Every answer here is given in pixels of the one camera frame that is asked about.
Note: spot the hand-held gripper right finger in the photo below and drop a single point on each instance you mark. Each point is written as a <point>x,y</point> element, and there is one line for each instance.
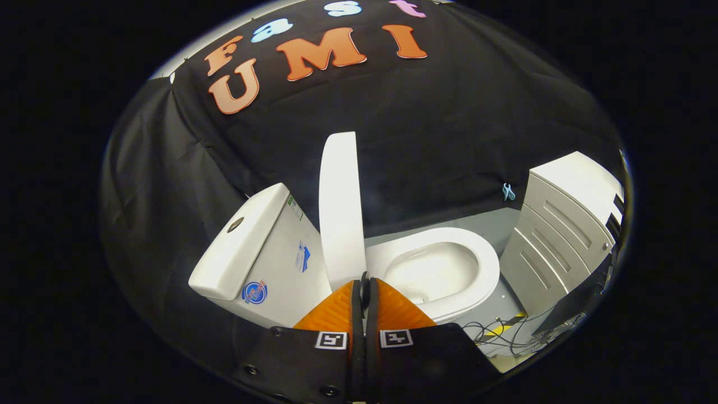
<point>420,365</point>

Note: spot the black backdrop cloth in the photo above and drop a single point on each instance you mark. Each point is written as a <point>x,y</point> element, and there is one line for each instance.
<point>449,140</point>

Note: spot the white toilet tank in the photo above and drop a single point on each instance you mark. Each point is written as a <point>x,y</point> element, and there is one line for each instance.
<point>269,252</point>

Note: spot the white toilet bowl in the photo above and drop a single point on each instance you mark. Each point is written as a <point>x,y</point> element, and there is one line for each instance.
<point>482,269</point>

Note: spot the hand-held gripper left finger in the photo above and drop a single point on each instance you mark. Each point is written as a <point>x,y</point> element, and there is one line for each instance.
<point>314,365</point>

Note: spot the white cabinet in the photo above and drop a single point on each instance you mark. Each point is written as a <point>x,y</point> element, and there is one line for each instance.
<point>561,235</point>

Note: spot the yellow black floor tape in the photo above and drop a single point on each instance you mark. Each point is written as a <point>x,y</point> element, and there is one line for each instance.
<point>505,326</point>

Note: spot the white toilet lid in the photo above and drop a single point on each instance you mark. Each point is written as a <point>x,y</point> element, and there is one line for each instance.
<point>339,213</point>

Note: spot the small blue clip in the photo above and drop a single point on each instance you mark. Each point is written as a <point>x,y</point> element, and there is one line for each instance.
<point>509,192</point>

